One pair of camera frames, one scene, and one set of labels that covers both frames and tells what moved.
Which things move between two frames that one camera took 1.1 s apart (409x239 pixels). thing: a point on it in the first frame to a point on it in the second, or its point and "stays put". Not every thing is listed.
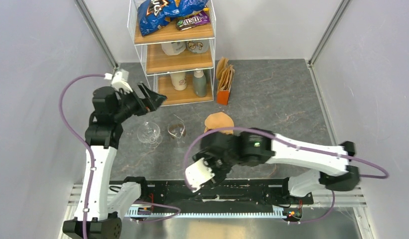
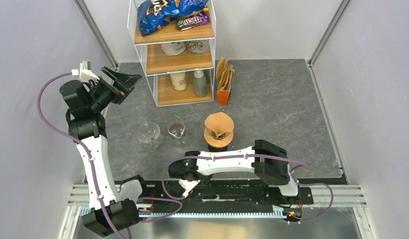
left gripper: x=152 y=100 to x=119 y=89
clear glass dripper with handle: x=149 y=133 stays put
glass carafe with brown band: x=177 y=131 stays put
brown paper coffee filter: x=218 y=120 stays put
